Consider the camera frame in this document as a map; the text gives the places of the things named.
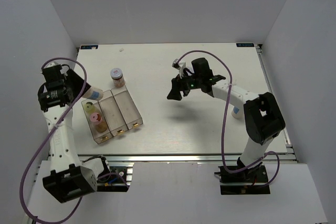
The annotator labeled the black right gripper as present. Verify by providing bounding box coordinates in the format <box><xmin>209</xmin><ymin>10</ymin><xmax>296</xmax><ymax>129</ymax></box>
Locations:
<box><xmin>167</xmin><ymin>69</ymin><xmax>202</xmax><ymax>101</ymax></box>

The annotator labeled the blue right corner sticker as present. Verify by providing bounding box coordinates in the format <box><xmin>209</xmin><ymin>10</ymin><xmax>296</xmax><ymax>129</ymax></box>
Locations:
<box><xmin>236</xmin><ymin>42</ymin><xmax>255</xmax><ymax>48</ymax></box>

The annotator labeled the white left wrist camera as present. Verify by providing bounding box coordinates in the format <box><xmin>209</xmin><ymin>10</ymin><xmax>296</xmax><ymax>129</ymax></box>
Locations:
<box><xmin>41</xmin><ymin>61</ymin><xmax>64</xmax><ymax>75</ymax></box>

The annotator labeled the silver lid white shaker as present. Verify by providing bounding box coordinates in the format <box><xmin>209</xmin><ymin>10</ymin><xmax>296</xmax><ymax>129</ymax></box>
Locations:
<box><xmin>82</xmin><ymin>86</ymin><xmax>103</xmax><ymax>101</ymax></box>

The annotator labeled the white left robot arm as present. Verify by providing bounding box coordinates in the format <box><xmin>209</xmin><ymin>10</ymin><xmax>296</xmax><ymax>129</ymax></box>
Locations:
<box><xmin>38</xmin><ymin>61</ymin><xmax>111</xmax><ymax>203</ymax></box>

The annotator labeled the yellow cap spice bottle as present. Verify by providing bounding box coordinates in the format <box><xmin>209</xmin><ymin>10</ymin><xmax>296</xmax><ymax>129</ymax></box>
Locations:
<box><xmin>83</xmin><ymin>102</ymin><xmax>101</xmax><ymax>117</ymax></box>

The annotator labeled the pink cap spice bottle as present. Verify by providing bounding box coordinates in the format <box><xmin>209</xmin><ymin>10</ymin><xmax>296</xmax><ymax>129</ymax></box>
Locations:
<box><xmin>89</xmin><ymin>112</ymin><xmax>108</xmax><ymax>133</ymax></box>

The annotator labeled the orange label jar white lid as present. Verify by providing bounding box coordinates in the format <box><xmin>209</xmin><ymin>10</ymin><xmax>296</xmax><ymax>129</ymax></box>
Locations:
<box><xmin>110</xmin><ymin>68</ymin><xmax>125</xmax><ymax>88</ymax></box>

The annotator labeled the blue corner sticker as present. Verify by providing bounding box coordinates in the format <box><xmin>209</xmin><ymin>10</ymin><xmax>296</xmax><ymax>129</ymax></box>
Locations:
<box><xmin>236</xmin><ymin>42</ymin><xmax>255</xmax><ymax>48</ymax></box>
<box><xmin>80</xmin><ymin>45</ymin><xmax>98</xmax><ymax>50</ymax></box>

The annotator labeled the aluminium front table rail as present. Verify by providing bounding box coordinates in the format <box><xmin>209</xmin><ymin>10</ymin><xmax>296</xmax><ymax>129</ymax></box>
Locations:
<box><xmin>79</xmin><ymin>153</ymin><xmax>297</xmax><ymax>162</ymax></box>

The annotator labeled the clear brown organizer tray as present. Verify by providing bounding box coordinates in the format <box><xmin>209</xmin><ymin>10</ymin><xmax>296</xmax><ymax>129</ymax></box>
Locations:
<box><xmin>81</xmin><ymin>86</ymin><xmax>143</xmax><ymax>144</ymax></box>

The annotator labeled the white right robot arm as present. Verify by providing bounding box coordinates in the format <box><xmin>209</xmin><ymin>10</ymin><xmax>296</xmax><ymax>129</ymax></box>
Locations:
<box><xmin>167</xmin><ymin>58</ymin><xmax>286</xmax><ymax>182</ymax></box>

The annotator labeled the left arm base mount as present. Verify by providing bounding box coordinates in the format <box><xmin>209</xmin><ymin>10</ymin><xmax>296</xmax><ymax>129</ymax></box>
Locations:
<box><xmin>97</xmin><ymin>166</ymin><xmax>133</xmax><ymax>193</ymax></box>

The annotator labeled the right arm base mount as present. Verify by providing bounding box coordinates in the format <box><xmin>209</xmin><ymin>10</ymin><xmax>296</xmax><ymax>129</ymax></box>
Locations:
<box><xmin>214</xmin><ymin>165</ymin><xmax>270</xmax><ymax>195</ymax></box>

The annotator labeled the white blue label shaker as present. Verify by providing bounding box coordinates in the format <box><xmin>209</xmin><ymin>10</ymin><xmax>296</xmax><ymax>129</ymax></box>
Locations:
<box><xmin>232</xmin><ymin>106</ymin><xmax>244</xmax><ymax>120</ymax></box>

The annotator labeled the blue left corner sticker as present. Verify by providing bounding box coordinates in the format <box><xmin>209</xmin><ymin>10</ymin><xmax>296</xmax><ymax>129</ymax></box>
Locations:
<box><xmin>80</xmin><ymin>45</ymin><xmax>98</xmax><ymax>50</ymax></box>

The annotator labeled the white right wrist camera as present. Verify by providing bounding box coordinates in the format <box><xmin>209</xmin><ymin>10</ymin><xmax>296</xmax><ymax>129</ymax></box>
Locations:
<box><xmin>172</xmin><ymin>59</ymin><xmax>186</xmax><ymax>78</ymax></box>

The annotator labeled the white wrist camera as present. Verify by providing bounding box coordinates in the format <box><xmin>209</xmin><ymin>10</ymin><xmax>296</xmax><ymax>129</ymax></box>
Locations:
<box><xmin>41</xmin><ymin>61</ymin><xmax>64</xmax><ymax>75</ymax></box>
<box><xmin>172</xmin><ymin>59</ymin><xmax>186</xmax><ymax>78</ymax></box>

